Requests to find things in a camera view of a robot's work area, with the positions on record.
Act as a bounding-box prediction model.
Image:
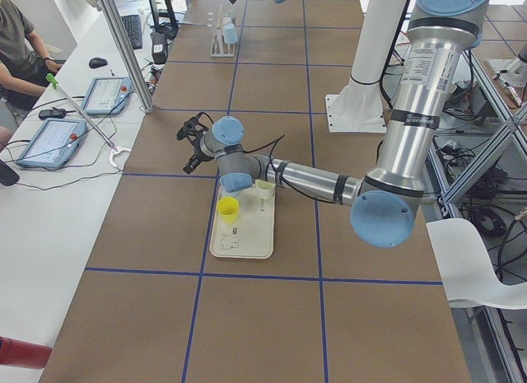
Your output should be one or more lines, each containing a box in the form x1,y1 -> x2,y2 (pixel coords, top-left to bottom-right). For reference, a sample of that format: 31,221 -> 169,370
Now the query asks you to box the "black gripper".
176,111 -> 213,173

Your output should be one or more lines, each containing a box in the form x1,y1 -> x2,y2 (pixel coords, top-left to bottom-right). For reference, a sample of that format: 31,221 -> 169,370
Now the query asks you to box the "light blue cup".
223,23 -> 239,44

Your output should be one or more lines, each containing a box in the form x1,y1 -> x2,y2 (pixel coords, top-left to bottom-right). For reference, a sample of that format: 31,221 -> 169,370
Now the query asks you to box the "yellow cup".
217,197 -> 240,225

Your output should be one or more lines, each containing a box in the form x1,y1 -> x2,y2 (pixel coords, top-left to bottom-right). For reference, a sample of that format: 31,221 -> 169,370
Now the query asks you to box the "cream white cup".
254,179 -> 275,200

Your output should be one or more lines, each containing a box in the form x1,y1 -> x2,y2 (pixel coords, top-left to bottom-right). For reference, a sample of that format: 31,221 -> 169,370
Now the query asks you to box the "wooden rack dowel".
215,6 -> 223,55

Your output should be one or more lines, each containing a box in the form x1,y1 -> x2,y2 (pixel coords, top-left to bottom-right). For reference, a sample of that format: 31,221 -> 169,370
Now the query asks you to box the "black monitor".
148,0 -> 179,40

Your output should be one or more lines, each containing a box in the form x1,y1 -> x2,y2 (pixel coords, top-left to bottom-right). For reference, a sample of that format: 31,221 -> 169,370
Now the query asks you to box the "black label box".
150,32 -> 168,64

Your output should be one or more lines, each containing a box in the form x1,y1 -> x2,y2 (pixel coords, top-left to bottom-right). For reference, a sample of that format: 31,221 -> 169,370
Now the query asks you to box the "cream plastic tray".
209,185 -> 275,259

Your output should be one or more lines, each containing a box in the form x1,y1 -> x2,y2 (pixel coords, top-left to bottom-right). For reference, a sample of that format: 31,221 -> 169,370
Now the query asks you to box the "black keyboard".
120,14 -> 142,49

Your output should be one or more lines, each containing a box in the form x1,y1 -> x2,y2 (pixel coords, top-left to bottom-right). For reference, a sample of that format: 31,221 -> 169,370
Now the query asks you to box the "far teach pendant tablet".
82,77 -> 133,116

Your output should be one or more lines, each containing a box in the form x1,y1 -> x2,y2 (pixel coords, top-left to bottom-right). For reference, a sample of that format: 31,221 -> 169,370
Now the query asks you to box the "teach pendant tablet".
15,119 -> 87,170
82,77 -> 133,116

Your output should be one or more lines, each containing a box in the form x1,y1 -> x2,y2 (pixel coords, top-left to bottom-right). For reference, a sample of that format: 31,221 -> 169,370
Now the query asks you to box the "black computer mouse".
88,57 -> 108,69

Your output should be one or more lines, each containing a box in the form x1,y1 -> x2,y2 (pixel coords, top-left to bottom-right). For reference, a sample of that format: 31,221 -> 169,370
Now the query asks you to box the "near teach pendant tablet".
15,119 -> 87,170

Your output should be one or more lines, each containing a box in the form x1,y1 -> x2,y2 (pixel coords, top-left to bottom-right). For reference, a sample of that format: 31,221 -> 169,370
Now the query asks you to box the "metal grabber stick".
45,73 -> 131,169

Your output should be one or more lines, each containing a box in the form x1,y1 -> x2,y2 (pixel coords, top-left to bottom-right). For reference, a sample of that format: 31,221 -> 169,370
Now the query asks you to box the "seated person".
0,0 -> 67,145

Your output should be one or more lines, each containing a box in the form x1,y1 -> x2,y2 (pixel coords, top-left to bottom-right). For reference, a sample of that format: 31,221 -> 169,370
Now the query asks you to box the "red fire extinguisher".
1,337 -> 52,369

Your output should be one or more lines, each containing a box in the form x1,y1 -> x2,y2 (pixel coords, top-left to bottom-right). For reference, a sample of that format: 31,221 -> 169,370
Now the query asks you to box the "white plastic chair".
427,218 -> 526,310

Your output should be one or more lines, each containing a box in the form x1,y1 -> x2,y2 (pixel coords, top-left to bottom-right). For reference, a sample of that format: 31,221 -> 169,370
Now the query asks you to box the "white wire cup rack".
208,11 -> 239,58

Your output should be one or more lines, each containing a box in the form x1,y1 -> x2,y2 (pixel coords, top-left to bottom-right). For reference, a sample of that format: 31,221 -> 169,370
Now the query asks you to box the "aluminium frame post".
97,0 -> 154,114

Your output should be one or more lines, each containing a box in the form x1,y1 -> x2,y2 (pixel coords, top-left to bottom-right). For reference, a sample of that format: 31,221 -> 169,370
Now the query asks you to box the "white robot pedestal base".
325,0 -> 410,133

